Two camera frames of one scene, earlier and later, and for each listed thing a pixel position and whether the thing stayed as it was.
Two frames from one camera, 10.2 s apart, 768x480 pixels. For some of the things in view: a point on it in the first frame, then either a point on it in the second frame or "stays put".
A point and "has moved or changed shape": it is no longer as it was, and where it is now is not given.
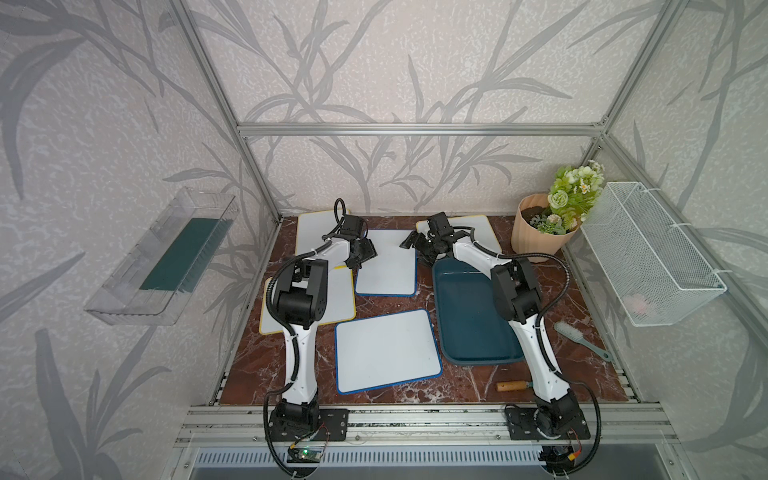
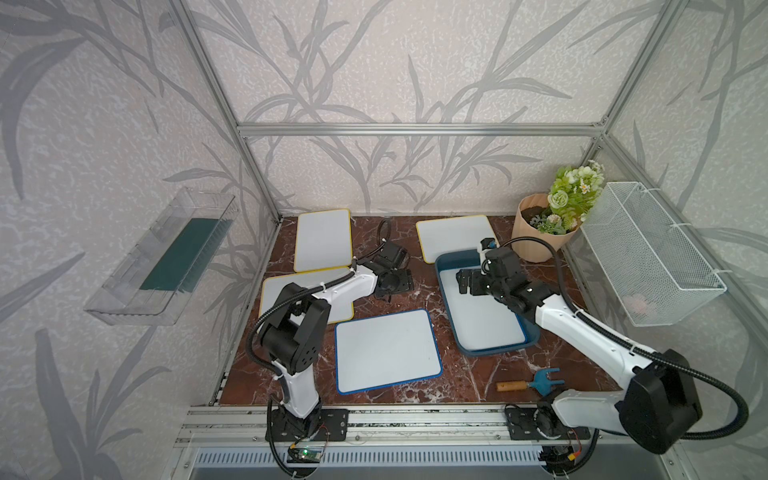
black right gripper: (417, 237) → (475, 276)
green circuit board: (303, 455) stays put
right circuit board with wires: (558, 458) stays put
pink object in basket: (636, 302) stays put
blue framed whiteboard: (383, 352) stays put
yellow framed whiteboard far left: (311, 228) stays put
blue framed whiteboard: (392, 272) has moved or changed shape
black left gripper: (371, 253) → (406, 286)
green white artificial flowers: (572, 193) stays put
